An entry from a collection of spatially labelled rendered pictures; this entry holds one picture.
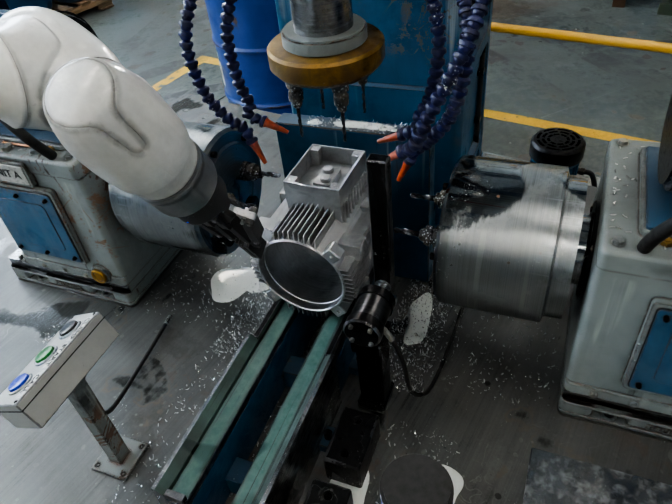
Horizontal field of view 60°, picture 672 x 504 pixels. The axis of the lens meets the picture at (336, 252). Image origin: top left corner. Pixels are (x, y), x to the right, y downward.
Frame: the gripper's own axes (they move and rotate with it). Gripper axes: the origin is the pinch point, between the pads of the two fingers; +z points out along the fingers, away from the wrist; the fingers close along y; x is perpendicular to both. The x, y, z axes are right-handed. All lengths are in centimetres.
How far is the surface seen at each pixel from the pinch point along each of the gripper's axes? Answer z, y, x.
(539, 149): 83, -36, -66
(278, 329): 15.5, -2.0, 10.3
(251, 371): 10.8, -1.5, 18.5
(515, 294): 8.5, -39.6, -2.0
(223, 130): 5.8, 15.6, -21.4
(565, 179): 4.1, -43.5, -19.2
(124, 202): 5.5, 30.2, -4.5
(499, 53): 260, 7, -230
